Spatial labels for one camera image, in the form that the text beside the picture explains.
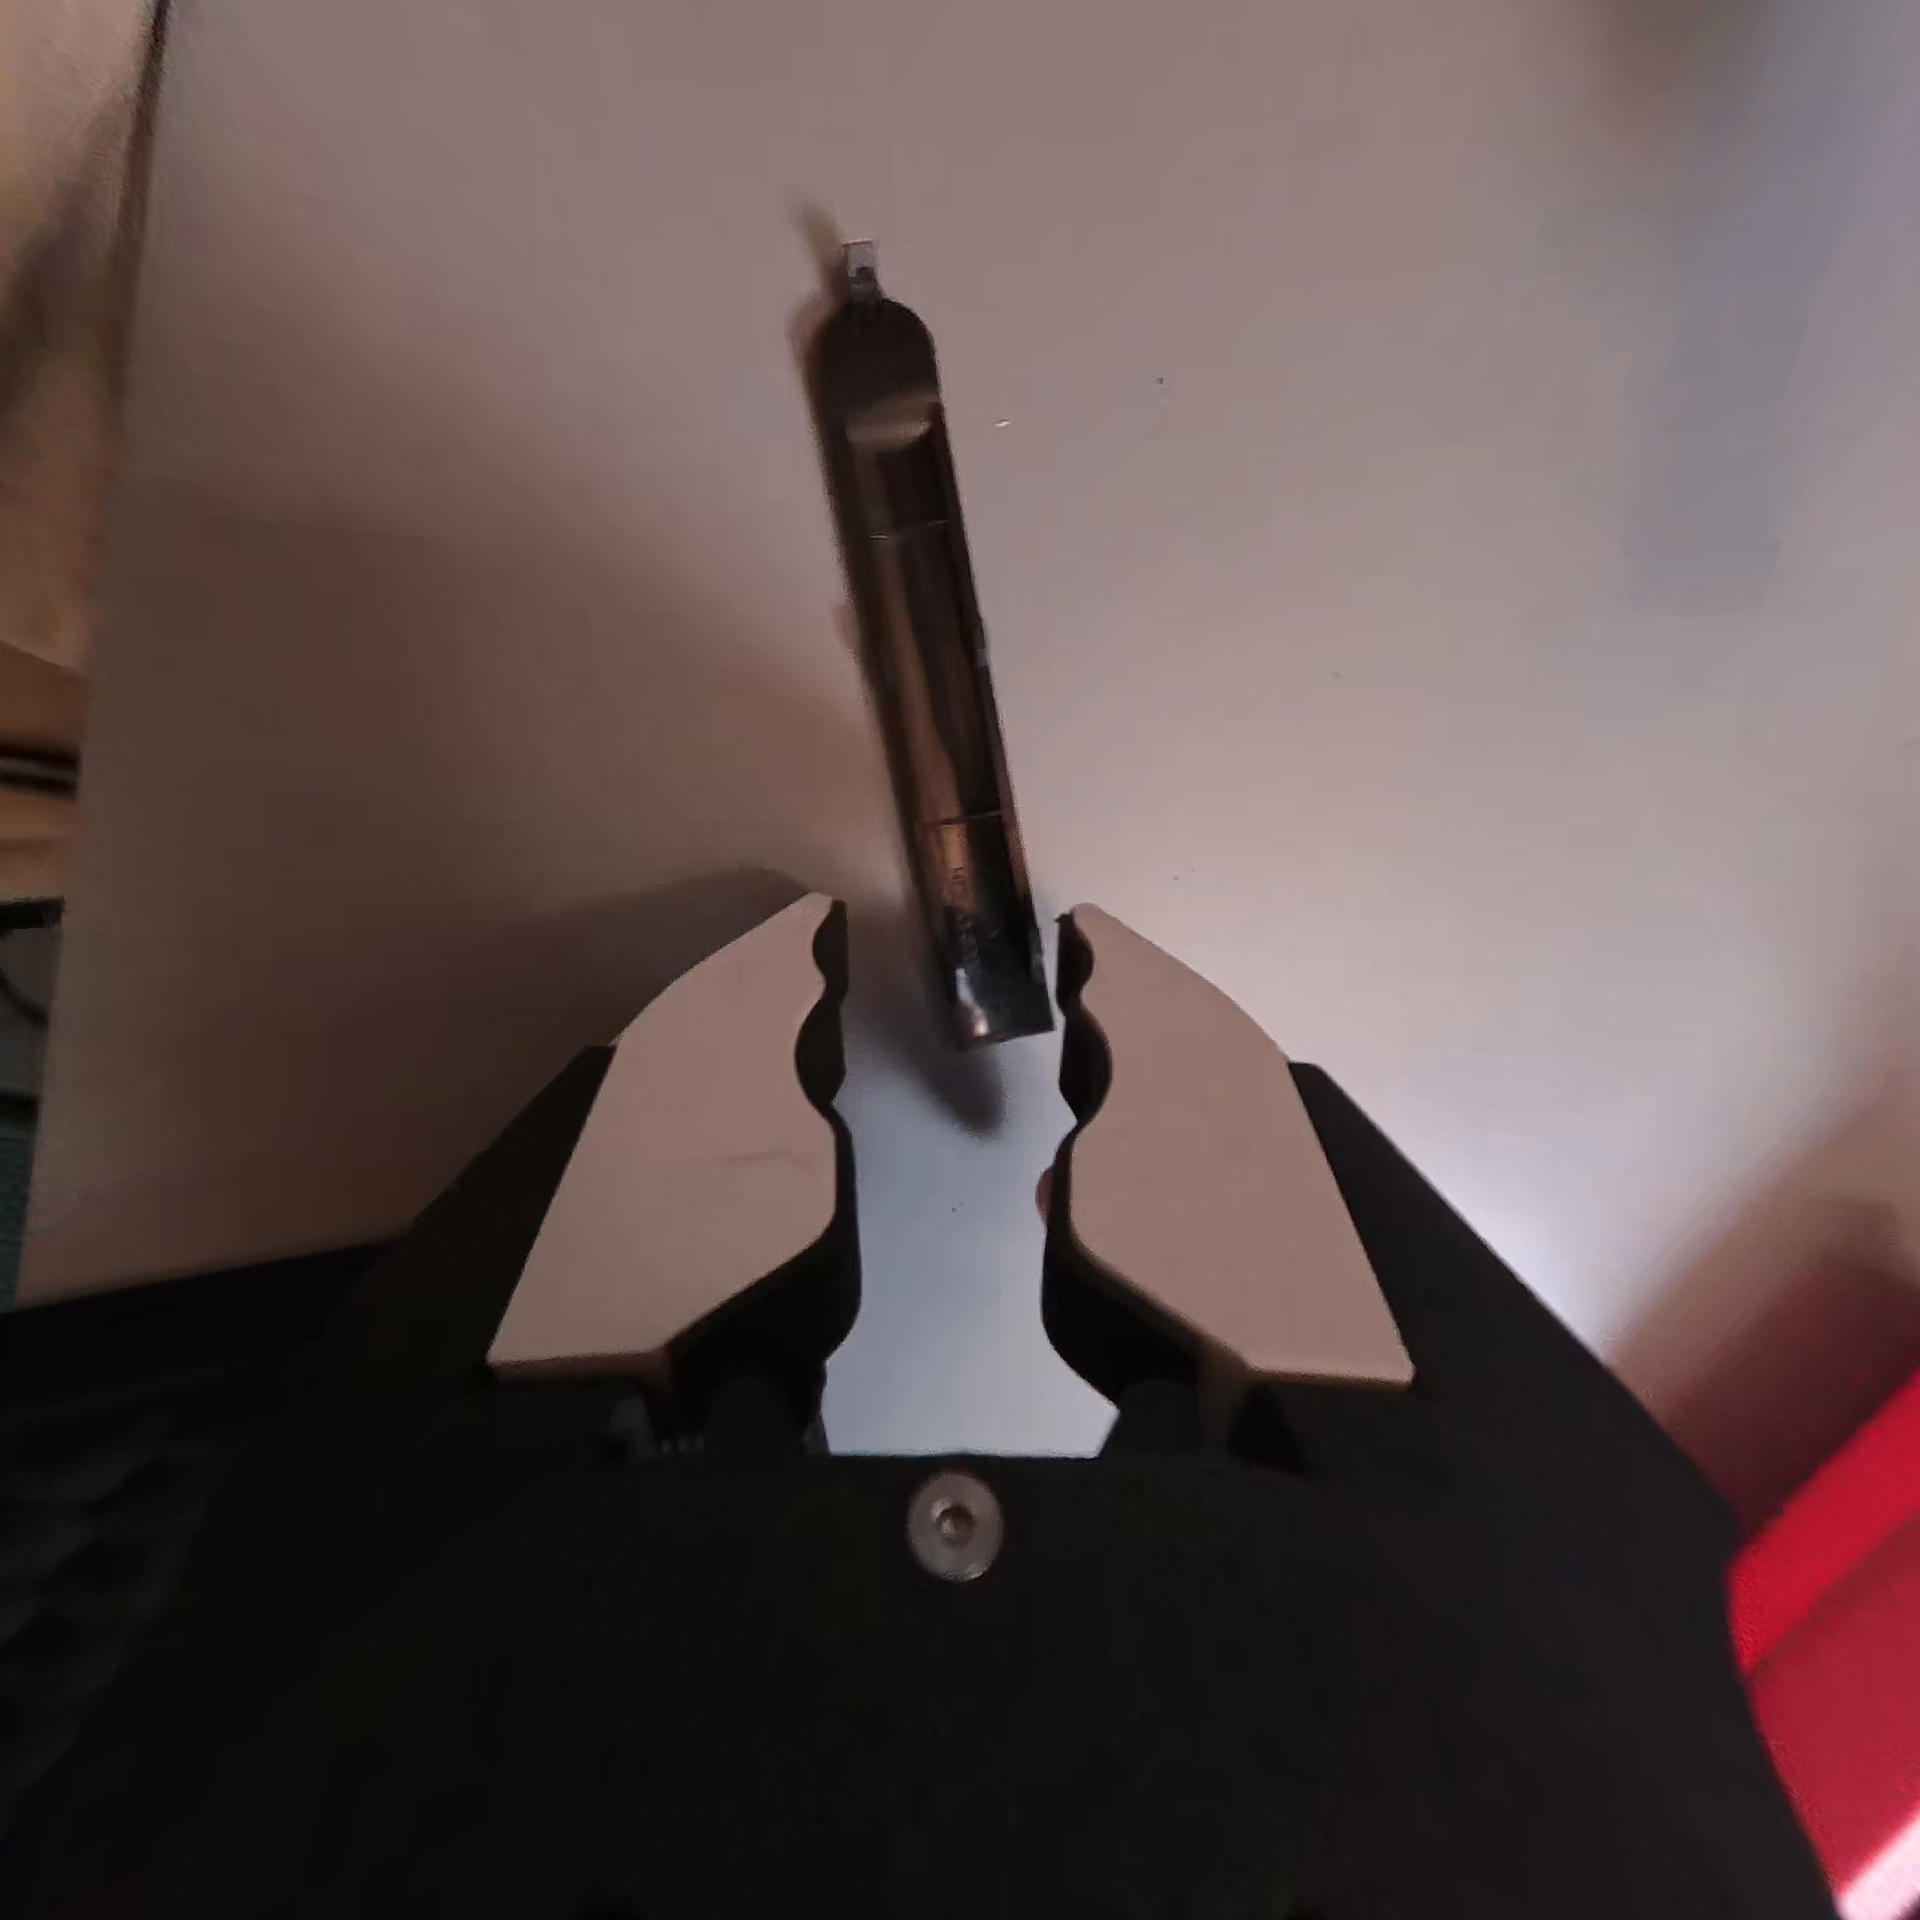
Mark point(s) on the red storage bin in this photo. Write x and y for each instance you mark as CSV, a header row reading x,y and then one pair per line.
x,y
1843,1651

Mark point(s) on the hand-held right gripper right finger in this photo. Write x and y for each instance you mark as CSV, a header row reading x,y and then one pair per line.
x,y
1214,1216

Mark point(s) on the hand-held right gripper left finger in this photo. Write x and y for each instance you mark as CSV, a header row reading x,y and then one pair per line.
x,y
676,1199

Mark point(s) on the person's beige hoodie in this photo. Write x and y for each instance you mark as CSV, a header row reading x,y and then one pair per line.
x,y
60,227

